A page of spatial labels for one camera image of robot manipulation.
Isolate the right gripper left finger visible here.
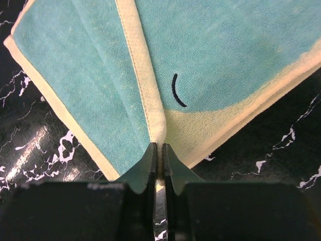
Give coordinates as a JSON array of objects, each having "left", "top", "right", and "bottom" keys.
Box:
[{"left": 1, "top": 143, "right": 157, "bottom": 240}]

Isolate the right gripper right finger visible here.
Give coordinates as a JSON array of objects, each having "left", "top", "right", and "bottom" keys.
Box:
[{"left": 162, "top": 144, "right": 320, "bottom": 240}]

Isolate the yellow green towel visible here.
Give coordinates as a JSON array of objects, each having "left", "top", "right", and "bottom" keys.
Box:
[{"left": 4, "top": 1, "right": 320, "bottom": 180}]

